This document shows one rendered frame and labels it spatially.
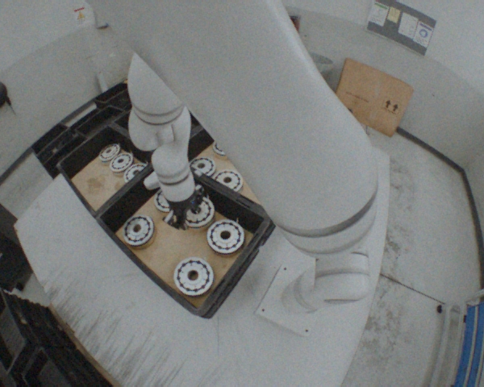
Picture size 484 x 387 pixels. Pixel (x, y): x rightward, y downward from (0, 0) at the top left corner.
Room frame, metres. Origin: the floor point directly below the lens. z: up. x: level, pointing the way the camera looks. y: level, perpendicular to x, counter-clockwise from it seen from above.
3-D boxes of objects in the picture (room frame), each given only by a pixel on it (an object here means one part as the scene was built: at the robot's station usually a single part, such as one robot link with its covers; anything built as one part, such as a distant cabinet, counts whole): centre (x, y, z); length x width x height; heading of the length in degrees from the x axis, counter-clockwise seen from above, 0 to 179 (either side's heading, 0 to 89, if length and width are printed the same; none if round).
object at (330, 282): (0.08, -0.17, 1.03); 0.09 x 0.09 x 0.17; 83
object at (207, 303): (0.24, 0.17, 0.92); 0.40 x 0.30 x 0.02; 60
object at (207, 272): (0.12, 0.11, 0.86); 0.10 x 0.10 x 0.01
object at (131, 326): (0.54, 0.16, 0.35); 1.60 x 1.60 x 0.70; 63
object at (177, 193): (0.28, 0.16, 1.05); 0.11 x 0.09 x 0.06; 60
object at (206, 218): (0.30, 0.13, 0.88); 0.10 x 0.10 x 0.01
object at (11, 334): (-0.40, 1.19, 0.37); 0.40 x 0.30 x 0.45; 63
